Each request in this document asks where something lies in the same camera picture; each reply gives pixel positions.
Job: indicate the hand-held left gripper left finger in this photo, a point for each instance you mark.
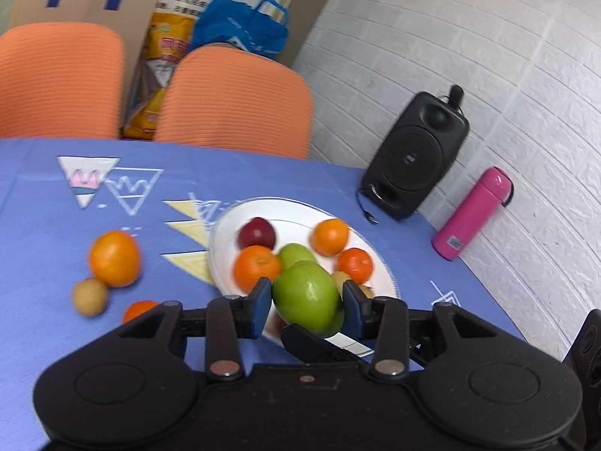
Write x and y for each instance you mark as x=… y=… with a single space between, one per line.
x=260 y=307

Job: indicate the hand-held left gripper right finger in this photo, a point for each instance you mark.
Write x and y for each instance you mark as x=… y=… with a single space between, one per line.
x=352 y=306

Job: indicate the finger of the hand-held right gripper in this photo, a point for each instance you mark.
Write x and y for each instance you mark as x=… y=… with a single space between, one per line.
x=305 y=344

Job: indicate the brown longan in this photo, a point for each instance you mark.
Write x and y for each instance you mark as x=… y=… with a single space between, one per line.
x=90 y=297
x=340 y=279

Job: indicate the large orange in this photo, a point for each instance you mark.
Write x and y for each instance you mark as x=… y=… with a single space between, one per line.
x=253 y=268

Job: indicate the large green apple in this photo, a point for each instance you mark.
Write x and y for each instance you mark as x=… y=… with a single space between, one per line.
x=305 y=293

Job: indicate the small green apple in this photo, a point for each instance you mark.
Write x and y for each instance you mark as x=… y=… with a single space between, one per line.
x=296 y=254

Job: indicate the white plate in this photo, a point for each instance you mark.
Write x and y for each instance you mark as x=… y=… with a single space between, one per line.
x=291 y=221

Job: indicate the small orange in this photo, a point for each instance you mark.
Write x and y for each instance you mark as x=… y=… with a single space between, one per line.
x=332 y=236

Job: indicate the dark red plum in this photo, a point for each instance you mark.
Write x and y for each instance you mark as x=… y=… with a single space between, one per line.
x=256 y=234

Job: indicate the pink thermos bottle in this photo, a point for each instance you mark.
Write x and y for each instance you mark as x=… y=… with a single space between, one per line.
x=472 y=213

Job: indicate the black speaker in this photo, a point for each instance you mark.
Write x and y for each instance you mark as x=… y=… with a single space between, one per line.
x=413 y=155

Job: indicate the orange chair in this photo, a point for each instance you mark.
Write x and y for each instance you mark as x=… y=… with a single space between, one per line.
x=56 y=80
x=234 y=103

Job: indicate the blue printed tablecloth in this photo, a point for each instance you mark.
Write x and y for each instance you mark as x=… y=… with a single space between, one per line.
x=47 y=206

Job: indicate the yellow packet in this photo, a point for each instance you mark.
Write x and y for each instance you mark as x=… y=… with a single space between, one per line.
x=159 y=56

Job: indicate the blue plastic bag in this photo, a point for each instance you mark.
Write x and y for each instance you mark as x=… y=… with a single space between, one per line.
x=239 y=26

